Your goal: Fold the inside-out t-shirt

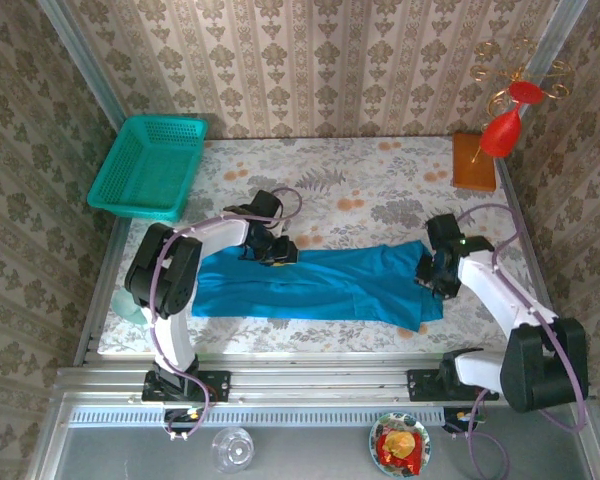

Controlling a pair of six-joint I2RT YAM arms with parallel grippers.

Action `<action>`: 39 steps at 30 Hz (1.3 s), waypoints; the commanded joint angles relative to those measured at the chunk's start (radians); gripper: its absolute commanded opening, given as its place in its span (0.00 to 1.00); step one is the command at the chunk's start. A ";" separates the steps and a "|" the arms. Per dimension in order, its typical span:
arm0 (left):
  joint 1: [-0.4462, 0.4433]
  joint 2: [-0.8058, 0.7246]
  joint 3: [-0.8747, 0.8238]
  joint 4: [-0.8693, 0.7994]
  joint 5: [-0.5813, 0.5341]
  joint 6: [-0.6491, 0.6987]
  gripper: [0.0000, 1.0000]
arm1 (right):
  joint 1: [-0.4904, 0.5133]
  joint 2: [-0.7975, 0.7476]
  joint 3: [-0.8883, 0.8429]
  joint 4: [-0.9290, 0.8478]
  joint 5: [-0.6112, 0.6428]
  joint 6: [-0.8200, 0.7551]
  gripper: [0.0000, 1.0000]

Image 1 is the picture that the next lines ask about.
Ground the blue t-shirt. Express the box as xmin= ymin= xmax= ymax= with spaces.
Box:
xmin=190 ymin=239 xmax=444 ymax=334

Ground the orange wooden block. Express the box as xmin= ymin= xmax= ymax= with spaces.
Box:
xmin=452 ymin=131 xmax=497 ymax=193

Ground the floral tablecloth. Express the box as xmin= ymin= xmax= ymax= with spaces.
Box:
xmin=99 ymin=137 xmax=554 ymax=356

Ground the small black connector box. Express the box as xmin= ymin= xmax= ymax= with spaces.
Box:
xmin=442 ymin=407 xmax=481 ymax=434
xmin=162 ymin=407 xmax=206 ymax=426

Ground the patterned plate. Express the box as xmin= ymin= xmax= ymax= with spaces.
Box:
xmin=368 ymin=411 xmax=432 ymax=476

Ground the teal plastic basket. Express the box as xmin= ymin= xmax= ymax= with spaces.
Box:
xmin=86 ymin=114 xmax=209 ymax=224

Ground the red plastic wine glass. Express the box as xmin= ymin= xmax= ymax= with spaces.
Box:
xmin=479 ymin=79 xmax=545 ymax=159

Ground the pale green cloth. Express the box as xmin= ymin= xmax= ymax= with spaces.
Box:
xmin=111 ymin=291 xmax=149 ymax=327

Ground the red yellow snack packet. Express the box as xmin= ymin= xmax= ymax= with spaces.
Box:
xmin=375 ymin=429 xmax=424 ymax=476

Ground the clear glass cup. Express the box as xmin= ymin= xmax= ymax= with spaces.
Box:
xmin=210 ymin=426 xmax=256 ymax=475

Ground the red and gold ornament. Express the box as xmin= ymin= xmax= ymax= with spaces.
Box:
xmin=469 ymin=37 xmax=576 ymax=164

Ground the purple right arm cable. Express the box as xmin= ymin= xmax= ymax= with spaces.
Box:
xmin=457 ymin=202 xmax=591 ymax=480

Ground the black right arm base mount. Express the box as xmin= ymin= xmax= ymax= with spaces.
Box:
xmin=406 ymin=367 xmax=500 ymax=403

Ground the aluminium frame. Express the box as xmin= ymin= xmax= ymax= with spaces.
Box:
xmin=24 ymin=0 xmax=600 ymax=480

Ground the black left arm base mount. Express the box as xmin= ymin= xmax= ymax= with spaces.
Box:
xmin=140 ymin=370 xmax=231 ymax=404

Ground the slotted grey cable duct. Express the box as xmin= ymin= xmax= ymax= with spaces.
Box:
xmin=68 ymin=405 xmax=446 ymax=427

